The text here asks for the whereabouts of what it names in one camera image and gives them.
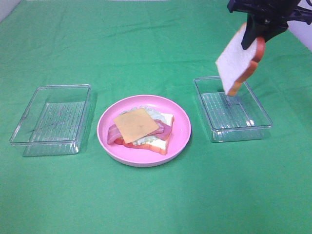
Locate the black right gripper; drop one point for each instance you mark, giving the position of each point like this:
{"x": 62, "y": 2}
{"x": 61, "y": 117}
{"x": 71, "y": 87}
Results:
{"x": 278, "y": 10}

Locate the toy bread slice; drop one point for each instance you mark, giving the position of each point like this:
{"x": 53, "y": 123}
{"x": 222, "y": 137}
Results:
{"x": 158, "y": 146}
{"x": 235, "y": 64}

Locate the green toy lettuce leaf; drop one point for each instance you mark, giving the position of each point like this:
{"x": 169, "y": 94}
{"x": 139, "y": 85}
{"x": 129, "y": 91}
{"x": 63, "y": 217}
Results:
{"x": 145, "y": 126}

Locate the toy bacon strip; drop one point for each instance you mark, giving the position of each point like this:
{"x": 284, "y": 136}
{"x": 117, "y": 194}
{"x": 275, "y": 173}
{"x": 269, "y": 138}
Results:
{"x": 163, "y": 130}
{"x": 114, "y": 134}

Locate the yellow toy cheese slice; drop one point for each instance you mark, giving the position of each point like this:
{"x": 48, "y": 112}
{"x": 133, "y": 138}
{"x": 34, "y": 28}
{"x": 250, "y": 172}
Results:
{"x": 135, "y": 124}

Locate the clear right plastic container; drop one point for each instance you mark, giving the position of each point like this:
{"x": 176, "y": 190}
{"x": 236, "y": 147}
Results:
{"x": 229, "y": 119}

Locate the clear plastic container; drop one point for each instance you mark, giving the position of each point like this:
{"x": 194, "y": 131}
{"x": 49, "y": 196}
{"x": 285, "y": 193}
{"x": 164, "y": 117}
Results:
{"x": 54, "y": 121}
{"x": 229, "y": 119}

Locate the pink round plate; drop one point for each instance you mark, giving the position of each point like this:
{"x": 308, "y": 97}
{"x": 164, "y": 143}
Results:
{"x": 178, "y": 140}

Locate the green tablecloth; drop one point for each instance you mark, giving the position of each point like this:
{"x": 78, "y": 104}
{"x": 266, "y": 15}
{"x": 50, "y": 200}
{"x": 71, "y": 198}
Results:
{"x": 129, "y": 48}

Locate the clear left plastic container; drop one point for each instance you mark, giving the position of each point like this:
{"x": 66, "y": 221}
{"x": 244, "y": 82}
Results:
{"x": 54, "y": 121}

